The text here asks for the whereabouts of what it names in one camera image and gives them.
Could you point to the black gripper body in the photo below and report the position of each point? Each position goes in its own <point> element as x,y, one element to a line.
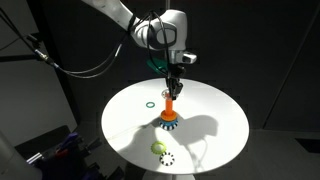
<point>177,60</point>

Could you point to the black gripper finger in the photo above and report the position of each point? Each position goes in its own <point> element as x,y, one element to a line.
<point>177,87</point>
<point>170,86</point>

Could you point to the clear band with dots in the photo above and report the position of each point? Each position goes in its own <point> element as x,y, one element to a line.
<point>165,93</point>

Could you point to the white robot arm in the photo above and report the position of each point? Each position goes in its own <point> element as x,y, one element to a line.
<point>167,32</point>

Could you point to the orange pole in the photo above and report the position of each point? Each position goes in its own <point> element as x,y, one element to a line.
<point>169,106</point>

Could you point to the grey vertical pole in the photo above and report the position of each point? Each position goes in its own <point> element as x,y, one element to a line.
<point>167,4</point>

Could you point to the white round table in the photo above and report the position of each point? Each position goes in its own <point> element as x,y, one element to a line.
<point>212,129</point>

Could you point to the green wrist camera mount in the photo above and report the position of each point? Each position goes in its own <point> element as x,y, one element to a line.
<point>158,65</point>

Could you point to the blue handled clamp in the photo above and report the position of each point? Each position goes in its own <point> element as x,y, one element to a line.
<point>68,140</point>

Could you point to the orange handled clamp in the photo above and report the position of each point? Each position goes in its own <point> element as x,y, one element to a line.
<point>61,153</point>

